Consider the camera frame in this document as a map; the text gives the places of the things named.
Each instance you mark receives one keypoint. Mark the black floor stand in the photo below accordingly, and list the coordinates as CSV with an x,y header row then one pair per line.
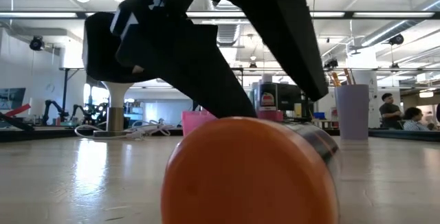
x,y
65,90

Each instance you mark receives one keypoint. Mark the lavender cup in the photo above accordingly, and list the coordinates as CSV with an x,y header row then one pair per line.
x,y
352,114

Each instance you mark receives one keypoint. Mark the black background robot arm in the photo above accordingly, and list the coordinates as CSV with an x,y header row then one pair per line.
x,y
51,109

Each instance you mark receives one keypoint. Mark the orange paint bottle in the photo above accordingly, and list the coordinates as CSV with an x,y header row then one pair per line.
x,y
247,176

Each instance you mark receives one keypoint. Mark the black overhead rig beam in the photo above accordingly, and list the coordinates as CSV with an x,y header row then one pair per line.
x,y
349,14

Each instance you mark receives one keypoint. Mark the tilted monitor screen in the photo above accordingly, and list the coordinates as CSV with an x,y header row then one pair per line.
x,y
12,98

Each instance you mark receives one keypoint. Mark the grey paint bottle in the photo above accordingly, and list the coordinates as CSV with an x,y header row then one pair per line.
x,y
267,100

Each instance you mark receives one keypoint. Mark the person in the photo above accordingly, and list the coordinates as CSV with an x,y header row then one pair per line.
x,y
388,110
438,112
414,122

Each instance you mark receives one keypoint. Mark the large gold-ferrule paintbrush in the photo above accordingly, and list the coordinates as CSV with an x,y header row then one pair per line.
x,y
348,76

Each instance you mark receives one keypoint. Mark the black paintbrush gold ferrule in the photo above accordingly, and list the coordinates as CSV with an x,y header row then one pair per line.
x,y
352,77

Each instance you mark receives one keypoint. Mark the pink plastic bin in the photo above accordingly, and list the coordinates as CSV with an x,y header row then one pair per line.
x,y
194,122

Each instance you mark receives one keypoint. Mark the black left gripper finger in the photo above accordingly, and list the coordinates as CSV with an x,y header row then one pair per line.
x,y
282,28
192,66

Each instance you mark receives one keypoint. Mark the black monitor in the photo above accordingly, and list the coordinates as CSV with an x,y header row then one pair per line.
x,y
290,97

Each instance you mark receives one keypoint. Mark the orange-bristle paintbrush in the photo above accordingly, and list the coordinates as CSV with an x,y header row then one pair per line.
x,y
336,79

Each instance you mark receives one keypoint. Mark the silver ventilation duct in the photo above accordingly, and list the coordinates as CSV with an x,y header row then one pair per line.
x,y
227,33

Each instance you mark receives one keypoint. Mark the black ceiling spotlight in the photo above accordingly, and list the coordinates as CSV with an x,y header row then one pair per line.
x,y
396,39
36,43
330,63

